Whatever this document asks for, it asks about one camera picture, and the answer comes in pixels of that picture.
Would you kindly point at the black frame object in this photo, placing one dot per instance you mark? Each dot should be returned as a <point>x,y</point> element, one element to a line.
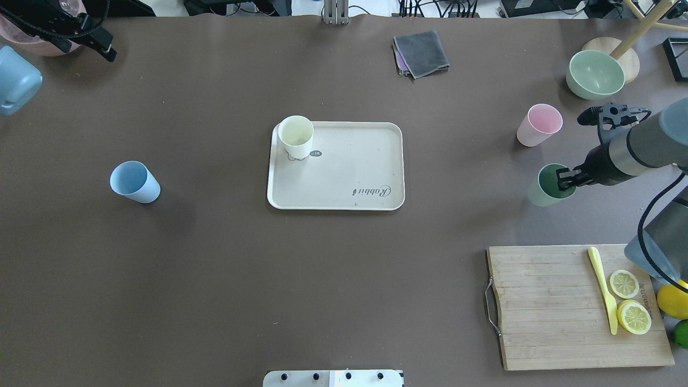
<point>674,48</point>

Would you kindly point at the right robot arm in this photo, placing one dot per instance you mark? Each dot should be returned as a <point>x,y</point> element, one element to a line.
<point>634,142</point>

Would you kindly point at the pink bowl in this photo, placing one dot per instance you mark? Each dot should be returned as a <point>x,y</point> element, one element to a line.
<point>36,45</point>

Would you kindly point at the green plastic cup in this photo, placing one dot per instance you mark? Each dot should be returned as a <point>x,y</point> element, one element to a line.
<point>544,191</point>

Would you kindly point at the grey folded cloth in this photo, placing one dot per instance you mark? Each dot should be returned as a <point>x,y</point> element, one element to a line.
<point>423,53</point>

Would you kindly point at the lemon slice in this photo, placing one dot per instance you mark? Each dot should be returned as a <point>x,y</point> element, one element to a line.
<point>624,284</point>
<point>634,317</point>

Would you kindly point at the metal camera post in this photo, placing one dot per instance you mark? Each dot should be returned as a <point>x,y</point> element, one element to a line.
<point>336,12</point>

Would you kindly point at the wooden stand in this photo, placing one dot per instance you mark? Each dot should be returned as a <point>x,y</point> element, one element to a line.
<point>622,51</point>

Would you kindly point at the beige rabbit tray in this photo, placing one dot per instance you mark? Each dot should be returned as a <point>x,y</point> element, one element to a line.
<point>352,166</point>

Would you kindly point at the yellow plastic knife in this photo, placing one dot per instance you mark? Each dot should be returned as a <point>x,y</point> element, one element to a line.
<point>609,300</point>

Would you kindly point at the lower lemon slice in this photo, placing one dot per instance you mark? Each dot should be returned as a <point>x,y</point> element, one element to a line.
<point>634,317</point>

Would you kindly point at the green lime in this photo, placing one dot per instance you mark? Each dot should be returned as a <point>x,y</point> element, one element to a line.
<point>680,334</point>

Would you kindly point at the green bowl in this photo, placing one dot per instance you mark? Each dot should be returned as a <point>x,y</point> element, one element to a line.
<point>594,75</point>

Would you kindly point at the cream plastic cup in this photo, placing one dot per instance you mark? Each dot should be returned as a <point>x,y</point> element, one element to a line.
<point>296,134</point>

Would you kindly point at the light blue plastic cup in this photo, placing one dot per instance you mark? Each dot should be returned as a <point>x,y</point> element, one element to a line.
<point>132,180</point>

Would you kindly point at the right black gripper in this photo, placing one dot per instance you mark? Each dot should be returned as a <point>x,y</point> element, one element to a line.
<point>597,163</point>

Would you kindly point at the purple cloth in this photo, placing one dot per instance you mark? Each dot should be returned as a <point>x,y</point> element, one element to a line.
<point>400,63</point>

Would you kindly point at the pink plastic cup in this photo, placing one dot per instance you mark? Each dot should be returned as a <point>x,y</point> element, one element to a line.
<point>540,123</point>

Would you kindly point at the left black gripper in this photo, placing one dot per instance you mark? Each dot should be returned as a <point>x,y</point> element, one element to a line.
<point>60,20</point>

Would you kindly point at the wooden cutting board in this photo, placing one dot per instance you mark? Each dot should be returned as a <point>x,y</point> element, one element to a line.
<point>551,315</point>

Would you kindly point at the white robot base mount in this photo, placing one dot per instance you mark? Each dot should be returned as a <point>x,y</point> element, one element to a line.
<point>355,377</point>

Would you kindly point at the upper whole yellow lemon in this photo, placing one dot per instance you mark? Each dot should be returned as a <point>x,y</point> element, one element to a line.
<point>672,301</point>

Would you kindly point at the upper lemon slice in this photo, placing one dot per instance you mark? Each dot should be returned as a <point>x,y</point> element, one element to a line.
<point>624,284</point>

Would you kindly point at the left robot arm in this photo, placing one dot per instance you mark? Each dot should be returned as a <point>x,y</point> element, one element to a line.
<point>20,80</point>

